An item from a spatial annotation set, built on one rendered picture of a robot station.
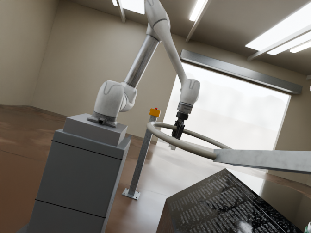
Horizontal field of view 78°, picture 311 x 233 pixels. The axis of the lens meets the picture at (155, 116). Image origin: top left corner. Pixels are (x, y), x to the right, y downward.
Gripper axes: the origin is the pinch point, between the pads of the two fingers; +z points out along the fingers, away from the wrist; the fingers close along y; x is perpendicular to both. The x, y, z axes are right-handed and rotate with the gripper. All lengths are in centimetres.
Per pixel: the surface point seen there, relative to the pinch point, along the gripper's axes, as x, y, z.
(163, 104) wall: 126, -582, -13
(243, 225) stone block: 6, 65, 5
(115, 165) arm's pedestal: -31.1, 8.1, 18.4
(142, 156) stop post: 7, -107, 46
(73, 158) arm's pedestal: -54, 4, 21
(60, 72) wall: -259, -648, -11
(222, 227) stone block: 3, 61, 9
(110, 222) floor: -16, -46, 92
